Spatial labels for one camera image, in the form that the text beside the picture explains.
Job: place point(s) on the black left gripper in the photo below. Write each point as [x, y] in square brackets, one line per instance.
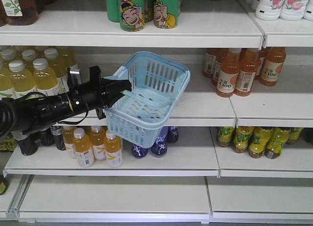
[97, 93]

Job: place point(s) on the light blue plastic basket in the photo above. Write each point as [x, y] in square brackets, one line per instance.
[157, 84]

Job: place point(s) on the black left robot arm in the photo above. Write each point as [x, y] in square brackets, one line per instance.
[30, 115]

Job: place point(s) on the orange vitamin drink bottle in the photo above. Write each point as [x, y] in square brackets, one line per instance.
[97, 137]
[83, 148]
[68, 140]
[113, 149]

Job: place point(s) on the pale yellow drink bottle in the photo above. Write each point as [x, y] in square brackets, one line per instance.
[45, 78]
[6, 87]
[57, 64]
[23, 81]

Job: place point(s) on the blue sports drink bottle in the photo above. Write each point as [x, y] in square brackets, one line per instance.
[137, 151]
[159, 148]

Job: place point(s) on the dark tea bottle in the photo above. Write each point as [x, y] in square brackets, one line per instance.
[57, 134]
[25, 142]
[46, 137]

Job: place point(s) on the green cartoon drink can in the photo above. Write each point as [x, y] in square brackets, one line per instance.
[166, 13]
[131, 15]

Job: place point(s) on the orange C100 juice bottle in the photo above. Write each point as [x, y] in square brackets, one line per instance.
[247, 70]
[273, 66]
[229, 73]
[209, 62]

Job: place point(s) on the yellow lemon tea bottle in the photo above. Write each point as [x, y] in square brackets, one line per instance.
[260, 138]
[224, 136]
[241, 138]
[278, 139]

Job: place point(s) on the brown tea bottle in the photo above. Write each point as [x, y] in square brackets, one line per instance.
[20, 12]

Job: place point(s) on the white store shelf unit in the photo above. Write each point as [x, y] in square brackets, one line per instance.
[196, 182]

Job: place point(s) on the white peach drink bottle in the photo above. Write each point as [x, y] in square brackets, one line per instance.
[269, 10]
[293, 10]

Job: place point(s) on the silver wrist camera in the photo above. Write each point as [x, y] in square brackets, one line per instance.
[73, 77]

